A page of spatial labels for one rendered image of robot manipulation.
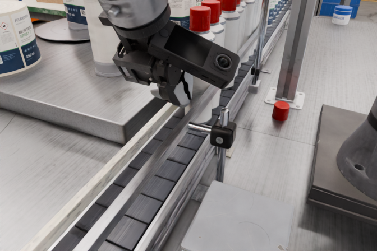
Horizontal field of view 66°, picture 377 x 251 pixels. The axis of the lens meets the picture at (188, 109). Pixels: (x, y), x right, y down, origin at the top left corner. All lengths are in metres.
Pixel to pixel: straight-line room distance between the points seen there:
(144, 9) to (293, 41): 0.43
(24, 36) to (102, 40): 0.23
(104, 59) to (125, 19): 0.41
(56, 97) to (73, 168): 0.20
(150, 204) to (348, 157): 0.30
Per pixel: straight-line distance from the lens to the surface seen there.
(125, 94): 0.65
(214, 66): 0.36
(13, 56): 0.85
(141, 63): 0.39
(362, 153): 0.50
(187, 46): 0.37
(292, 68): 0.72
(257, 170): 0.53
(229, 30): 0.61
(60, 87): 0.73
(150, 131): 0.48
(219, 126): 0.38
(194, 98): 0.51
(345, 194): 0.48
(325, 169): 0.51
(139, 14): 0.32
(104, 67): 0.74
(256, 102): 0.73
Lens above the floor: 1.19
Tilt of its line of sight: 32 degrees down
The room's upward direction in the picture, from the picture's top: straight up
